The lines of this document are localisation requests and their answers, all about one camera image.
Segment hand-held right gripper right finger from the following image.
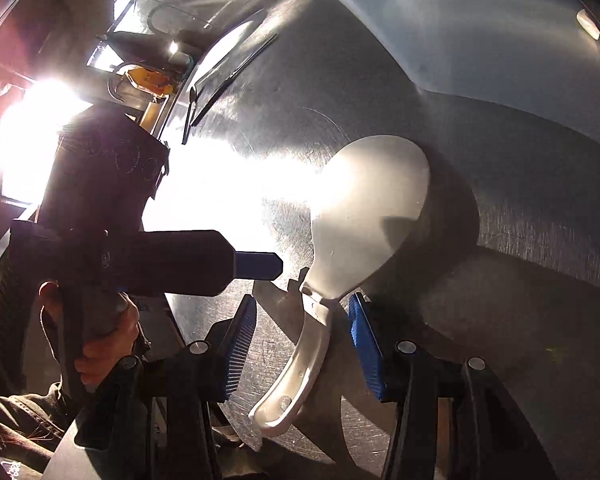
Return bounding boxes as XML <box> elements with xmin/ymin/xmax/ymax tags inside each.
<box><xmin>348</xmin><ymin>292</ymin><xmax>556</xmax><ymax>480</ymax></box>

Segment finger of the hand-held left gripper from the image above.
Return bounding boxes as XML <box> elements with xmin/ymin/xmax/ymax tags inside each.
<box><xmin>233</xmin><ymin>249</ymin><xmax>284</xmax><ymax>281</ymax></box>

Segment person's left hand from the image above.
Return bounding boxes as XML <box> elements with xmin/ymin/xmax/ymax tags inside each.
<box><xmin>37</xmin><ymin>281</ymin><xmax>142</xmax><ymax>393</ymax></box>

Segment white round object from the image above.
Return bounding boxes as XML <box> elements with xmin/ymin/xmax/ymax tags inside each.
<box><xmin>576</xmin><ymin>9</ymin><xmax>600</xmax><ymax>41</ymax></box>

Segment person's left forearm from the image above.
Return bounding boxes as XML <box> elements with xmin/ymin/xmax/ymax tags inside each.
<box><xmin>0</xmin><ymin>379</ymin><xmax>83</xmax><ymax>463</ymax></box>

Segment white rice paddle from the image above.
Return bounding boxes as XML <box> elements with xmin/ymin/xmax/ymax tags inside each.
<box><xmin>249</xmin><ymin>135</ymin><xmax>432</xmax><ymax>438</ymax></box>

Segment yellow container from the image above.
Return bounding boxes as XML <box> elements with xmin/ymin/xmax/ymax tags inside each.
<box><xmin>125</xmin><ymin>64</ymin><xmax>177</xmax><ymax>97</ymax></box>

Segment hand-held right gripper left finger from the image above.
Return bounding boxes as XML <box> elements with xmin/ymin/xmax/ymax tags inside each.
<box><xmin>42</xmin><ymin>294</ymin><xmax>259</xmax><ymax>480</ymax></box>

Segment flat tray with dark rim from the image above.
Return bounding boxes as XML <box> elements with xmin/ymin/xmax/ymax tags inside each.
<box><xmin>189</xmin><ymin>20</ymin><xmax>279</xmax><ymax>129</ymax></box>

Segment small metal spoon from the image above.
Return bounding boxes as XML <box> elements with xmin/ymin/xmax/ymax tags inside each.
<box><xmin>181</xmin><ymin>85</ymin><xmax>199</xmax><ymax>147</ymax></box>

